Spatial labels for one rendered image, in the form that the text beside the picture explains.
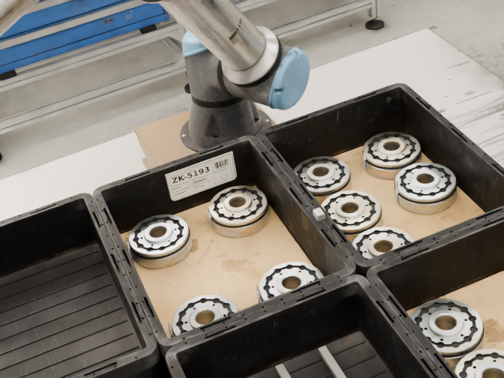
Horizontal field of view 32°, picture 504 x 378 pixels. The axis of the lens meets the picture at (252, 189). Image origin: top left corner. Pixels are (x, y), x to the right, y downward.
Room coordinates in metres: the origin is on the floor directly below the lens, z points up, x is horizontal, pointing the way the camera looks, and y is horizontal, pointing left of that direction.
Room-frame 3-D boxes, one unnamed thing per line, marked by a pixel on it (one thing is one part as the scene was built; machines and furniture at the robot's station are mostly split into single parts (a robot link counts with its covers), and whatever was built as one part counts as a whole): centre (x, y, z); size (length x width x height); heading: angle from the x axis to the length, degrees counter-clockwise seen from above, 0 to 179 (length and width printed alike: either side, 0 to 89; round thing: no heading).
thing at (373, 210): (1.09, -0.15, 0.86); 0.10 x 0.10 x 0.01
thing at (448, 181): (1.13, -0.29, 0.86); 0.10 x 0.10 x 0.01
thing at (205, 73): (1.49, 0.02, 0.96); 0.13 x 0.12 x 0.14; 44
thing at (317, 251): (1.02, 0.07, 0.87); 0.40 x 0.30 x 0.11; 16
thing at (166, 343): (1.02, 0.07, 0.92); 0.40 x 0.30 x 0.02; 16
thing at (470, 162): (1.11, -0.22, 0.87); 0.40 x 0.30 x 0.11; 16
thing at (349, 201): (1.09, -0.15, 0.86); 0.05 x 0.05 x 0.01
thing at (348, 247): (1.11, -0.22, 0.92); 0.40 x 0.30 x 0.02; 16
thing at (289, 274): (0.94, -0.04, 0.86); 0.05 x 0.05 x 0.01
